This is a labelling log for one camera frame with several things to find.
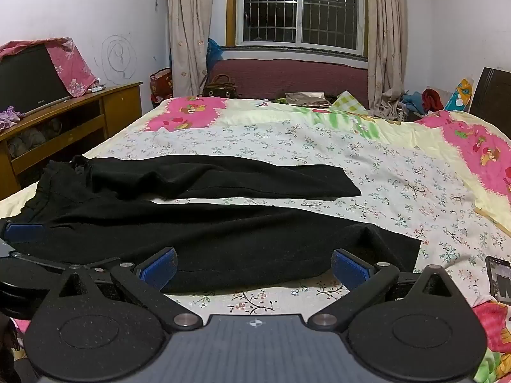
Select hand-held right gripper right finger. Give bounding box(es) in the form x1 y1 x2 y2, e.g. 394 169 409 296
307 248 456 330

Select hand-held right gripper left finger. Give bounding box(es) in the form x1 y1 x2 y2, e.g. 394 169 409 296
60 247 202 330

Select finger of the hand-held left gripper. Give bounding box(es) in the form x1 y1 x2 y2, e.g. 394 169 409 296
0 219 50 246

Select black pants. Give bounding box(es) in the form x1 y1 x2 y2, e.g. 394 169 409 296
2 155 423 294

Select purple cloth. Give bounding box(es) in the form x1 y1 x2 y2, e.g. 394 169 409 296
0 106 25 125

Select floral bed sheet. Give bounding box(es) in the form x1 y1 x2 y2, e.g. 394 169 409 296
0 96 511 383

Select black smartphone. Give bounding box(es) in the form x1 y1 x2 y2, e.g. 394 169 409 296
485 255 511 304

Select black television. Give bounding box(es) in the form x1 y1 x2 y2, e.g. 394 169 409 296
0 44 72 114

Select wooden desk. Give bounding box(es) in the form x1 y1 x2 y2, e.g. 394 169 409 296
0 82 143 200

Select yellow checked cloth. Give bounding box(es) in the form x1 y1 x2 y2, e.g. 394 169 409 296
331 91 370 114

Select pink floral cloth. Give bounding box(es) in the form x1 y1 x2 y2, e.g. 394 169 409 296
0 37 100 98

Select blue cloth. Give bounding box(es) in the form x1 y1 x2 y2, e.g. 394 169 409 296
401 92 426 114

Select red bag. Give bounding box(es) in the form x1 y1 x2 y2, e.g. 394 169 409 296
149 68 174 108

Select red cloth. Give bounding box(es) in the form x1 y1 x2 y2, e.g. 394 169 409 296
421 88 445 112

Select brown handbag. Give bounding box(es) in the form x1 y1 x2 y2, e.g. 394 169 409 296
203 74 237 98

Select blue plastic bag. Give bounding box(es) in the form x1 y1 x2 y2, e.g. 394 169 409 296
207 38 224 72

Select dark wooden board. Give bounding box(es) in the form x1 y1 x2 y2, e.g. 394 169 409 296
469 67 511 126

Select beige curtain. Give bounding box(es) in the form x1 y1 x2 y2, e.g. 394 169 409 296
167 0 214 97
365 0 410 117

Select barred window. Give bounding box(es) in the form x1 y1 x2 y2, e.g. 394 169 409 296
235 0 366 54

